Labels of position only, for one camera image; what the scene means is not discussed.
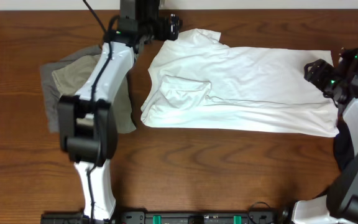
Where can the white t-shirt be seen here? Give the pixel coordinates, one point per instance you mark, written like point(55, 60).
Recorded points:
point(198, 82)

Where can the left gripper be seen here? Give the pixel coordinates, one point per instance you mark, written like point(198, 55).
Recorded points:
point(163, 25)

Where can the black garment pile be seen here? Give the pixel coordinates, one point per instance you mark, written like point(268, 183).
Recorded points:
point(342, 146)

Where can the grey folded garment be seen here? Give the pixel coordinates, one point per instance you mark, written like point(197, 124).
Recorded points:
point(50, 91)

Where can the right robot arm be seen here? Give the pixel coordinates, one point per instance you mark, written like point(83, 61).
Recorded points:
point(339, 203)

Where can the khaki folded shorts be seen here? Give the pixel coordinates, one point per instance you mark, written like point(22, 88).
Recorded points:
point(72, 77)

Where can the black mounting rail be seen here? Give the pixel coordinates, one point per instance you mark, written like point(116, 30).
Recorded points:
point(257, 217)

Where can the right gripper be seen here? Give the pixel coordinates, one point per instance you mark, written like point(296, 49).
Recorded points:
point(321, 68)

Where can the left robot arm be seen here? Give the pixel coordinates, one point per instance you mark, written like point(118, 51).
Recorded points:
point(87, 126)

